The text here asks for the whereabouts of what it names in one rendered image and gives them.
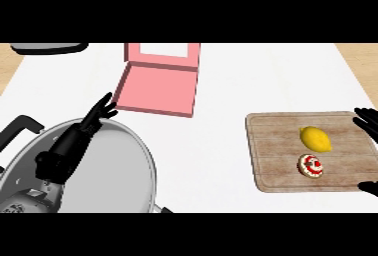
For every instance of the red and white cupcake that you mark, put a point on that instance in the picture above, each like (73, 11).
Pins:
(310, 165)

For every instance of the dark grey appliance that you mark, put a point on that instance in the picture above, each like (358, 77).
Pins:
(45, 47)

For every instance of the pink cardboard box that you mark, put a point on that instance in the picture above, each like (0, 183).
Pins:
(156, 83)

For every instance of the wooden cutting board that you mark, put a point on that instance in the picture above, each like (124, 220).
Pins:
(310, 153)

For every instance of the yellow lemon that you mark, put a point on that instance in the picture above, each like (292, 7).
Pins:
(314, 139)

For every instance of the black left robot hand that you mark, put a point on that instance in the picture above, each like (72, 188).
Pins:
(67, 146)

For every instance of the large silver pan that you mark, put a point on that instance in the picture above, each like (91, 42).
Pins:
(97, 166)

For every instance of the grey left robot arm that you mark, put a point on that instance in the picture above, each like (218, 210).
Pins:
(29, 199)

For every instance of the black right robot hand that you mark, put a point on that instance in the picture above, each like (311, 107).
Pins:
(369, 124)

